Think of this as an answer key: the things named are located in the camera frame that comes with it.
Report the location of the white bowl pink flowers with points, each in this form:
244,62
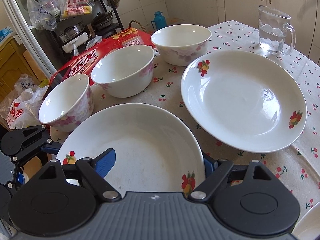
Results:
125,72
68,105
181,44

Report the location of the white plate with fruit print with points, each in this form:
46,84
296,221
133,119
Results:
244,100
155,150

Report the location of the white kitchen cabinets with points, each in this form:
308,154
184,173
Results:
304,16

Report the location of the white red plastic bag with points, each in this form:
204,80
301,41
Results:
20,108

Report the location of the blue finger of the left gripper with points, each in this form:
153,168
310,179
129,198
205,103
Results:
52,148

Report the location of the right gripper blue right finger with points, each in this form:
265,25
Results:
210,164

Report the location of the red cardboard drink box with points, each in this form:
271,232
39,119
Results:
85,61

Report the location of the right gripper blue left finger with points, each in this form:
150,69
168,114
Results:
104,162

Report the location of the clear glass mug with water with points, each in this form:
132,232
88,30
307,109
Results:
274,25

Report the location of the clear plastic bag on shelf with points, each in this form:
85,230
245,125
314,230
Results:
41,17

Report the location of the teal thermos bottle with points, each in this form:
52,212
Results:
159,21

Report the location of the black metal storage shelf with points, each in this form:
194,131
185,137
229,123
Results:
103,20

